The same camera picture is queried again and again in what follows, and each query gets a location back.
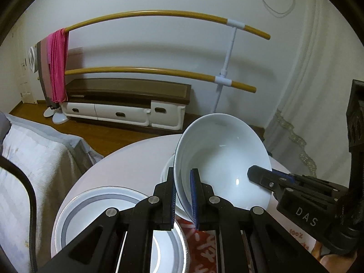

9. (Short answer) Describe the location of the cream door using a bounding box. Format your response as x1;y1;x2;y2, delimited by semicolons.
17;25;37;104

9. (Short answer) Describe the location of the grey-rimmed round plate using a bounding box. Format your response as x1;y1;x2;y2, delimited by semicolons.
54;186;190;273

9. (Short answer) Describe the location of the white round fan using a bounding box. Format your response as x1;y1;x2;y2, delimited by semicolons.
28;45;39;73

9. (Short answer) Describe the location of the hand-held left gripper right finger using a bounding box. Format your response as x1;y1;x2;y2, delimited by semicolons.
189;168;330;273

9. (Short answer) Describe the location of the white and golden towel rack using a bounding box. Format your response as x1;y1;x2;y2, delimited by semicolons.
43;11;270;124

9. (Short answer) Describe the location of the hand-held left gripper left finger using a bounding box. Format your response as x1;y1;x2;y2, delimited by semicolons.
37;166;175;273

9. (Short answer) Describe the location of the pink towel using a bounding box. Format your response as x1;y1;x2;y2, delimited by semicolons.
47;29;69;103

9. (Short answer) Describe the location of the black cable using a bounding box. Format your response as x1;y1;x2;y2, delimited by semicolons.
0;156;39;273

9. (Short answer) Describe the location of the bed with pale sheet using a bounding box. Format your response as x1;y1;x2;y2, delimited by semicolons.
0;112;104;273

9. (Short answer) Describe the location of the white lace-edged curtain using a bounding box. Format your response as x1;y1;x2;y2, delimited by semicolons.
263;0;364;182

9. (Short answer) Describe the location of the brown striped towel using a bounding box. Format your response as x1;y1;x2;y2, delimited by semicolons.
36;38;54;110

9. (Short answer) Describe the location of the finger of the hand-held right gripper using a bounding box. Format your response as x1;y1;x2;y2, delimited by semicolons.
247;165;302;202
271;170;350;190

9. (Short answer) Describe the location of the grey pillow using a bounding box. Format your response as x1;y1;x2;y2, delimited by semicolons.
0;111;12;157

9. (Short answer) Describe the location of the grey-banded white bowl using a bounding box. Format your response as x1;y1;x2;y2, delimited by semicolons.
174;113;272;222

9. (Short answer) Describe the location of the white and brown cabinet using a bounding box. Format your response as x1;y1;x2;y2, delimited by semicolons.
61;78;192;133

